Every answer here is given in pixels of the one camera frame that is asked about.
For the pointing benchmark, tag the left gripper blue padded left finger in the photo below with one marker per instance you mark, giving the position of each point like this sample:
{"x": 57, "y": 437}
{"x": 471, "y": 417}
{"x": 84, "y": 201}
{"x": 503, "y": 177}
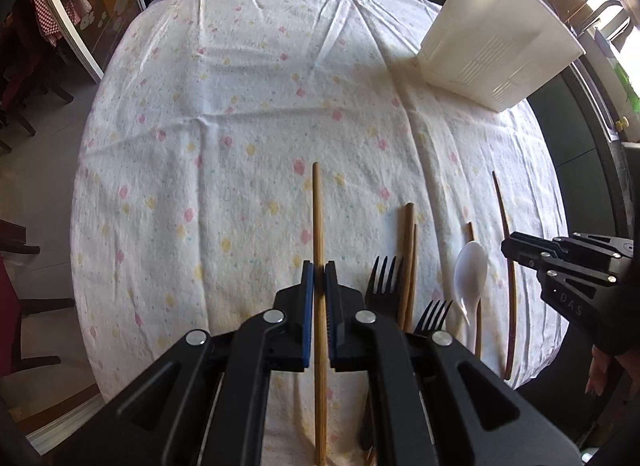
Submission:
{"x": 307, "y": 286}

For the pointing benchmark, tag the left gripper dark padded right finger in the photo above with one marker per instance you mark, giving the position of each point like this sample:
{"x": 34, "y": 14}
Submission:
{"x": 335, "y": 319}

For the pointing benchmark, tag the dark wooden chopstick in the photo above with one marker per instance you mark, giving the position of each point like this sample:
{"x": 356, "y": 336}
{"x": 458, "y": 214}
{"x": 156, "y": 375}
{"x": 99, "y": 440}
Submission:
{"x": 512, "y": 294}

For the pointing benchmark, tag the person's right hand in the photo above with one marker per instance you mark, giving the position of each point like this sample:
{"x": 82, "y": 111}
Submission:
{"x": 598, "y": 371}

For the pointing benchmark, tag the black plastic fork left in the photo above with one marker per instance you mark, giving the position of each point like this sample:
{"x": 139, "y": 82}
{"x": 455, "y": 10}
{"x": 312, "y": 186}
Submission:
{"x": 383, "y": 291}

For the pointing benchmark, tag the black plastic fork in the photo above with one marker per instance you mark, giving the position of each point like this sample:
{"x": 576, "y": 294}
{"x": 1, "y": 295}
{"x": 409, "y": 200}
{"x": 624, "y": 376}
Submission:
{"x": 433, "y": 317}
{"x": 383, "y": 291}

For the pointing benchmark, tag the black plastic fork right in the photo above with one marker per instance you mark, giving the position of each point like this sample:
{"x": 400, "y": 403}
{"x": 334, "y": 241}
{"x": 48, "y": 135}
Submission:
{"x": 433, "y": 317}

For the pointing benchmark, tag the wooden chopstick middle pair thick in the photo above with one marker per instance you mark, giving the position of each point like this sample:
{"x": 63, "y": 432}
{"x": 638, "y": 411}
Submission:
{"x": 407, "y": 268}

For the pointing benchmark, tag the wooden chopstick middle pair thin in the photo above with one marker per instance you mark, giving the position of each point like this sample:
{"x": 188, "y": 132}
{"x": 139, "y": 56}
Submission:
{"x": 412, "y": 282}

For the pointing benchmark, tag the white plastic spoon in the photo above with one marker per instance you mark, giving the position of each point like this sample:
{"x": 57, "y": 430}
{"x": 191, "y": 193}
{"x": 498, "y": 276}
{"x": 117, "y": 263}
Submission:
{"x": 470, "y": 273}

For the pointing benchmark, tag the floral white tablecloth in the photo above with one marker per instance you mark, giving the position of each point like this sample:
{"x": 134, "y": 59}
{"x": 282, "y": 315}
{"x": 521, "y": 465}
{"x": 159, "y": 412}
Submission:
{"x": 192, "y": 217}

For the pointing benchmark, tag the tall steel faucet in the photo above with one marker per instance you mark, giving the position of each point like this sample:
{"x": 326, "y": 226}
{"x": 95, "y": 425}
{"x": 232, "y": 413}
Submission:
{"x": 612, "y": 20}

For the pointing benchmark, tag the white plastic utensil holder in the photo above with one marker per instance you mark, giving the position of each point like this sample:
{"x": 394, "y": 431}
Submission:
{"x": 496, "y": 52}

